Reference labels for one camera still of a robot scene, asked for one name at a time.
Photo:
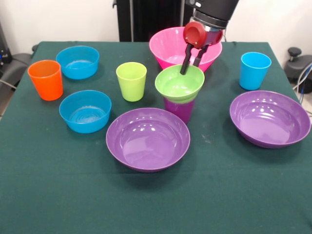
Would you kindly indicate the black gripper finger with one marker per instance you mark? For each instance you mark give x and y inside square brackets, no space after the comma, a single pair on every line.
[185,64]
[200,57]

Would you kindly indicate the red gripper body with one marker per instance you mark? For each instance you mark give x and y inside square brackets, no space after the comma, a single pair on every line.
[197,35]

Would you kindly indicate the green ribbed bowl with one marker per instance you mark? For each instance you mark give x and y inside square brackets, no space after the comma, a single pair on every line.
[178,86]

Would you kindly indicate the purple cup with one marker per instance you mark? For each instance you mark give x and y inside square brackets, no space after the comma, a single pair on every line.
[180,112]

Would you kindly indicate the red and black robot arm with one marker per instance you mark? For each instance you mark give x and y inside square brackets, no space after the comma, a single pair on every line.
[214,9]

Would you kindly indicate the large pink bowl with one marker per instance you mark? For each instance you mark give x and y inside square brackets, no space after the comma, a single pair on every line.
[168,44]

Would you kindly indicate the blue cup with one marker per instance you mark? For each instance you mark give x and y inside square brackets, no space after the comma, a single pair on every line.
[253,75]

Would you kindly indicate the lime green cup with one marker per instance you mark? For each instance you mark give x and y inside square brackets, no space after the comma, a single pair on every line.
[131,89]

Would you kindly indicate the purple bowl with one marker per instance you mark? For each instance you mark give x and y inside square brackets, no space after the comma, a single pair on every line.
[147,145]
[268,122]

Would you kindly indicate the black knob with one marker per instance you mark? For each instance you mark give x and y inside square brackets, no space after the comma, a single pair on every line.
[294,51]

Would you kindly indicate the dark grey base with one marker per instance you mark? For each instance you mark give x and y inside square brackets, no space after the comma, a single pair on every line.
[298,69]

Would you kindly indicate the blue bowl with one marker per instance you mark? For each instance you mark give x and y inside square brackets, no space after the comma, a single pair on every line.
[85,125]
[78,70]

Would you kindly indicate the dark green tablecloth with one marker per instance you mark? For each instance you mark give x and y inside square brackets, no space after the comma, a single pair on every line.
[156,200]

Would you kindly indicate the orange cup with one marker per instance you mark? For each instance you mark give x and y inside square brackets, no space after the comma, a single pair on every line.
[47,86]

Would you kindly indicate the grey chair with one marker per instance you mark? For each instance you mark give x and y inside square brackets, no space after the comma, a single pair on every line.
[17,65]

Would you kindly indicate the black equipment box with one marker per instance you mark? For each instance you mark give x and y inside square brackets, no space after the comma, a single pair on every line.
[3,48]

